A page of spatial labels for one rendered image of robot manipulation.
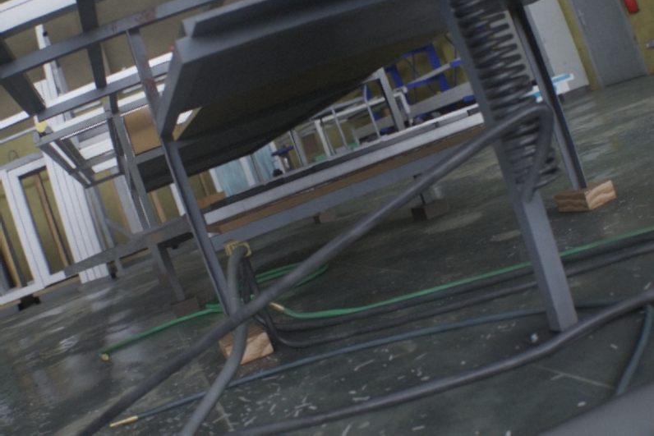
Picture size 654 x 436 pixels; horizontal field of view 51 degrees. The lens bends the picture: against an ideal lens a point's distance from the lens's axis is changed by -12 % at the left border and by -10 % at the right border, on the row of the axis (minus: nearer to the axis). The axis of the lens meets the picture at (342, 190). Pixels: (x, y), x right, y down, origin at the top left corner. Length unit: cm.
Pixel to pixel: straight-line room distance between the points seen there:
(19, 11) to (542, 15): 922
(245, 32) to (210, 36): 4
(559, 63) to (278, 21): 949
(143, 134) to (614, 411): 304
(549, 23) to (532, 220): 944
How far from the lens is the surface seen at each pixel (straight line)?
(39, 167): 822
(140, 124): 320
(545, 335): 112
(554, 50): 1040
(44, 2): 168
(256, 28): 97
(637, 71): 974
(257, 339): 168
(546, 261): 108
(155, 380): 118
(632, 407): 21
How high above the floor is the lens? 36
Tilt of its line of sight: 3 degrees down
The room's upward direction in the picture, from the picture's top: 20 degrees counter-clockwise
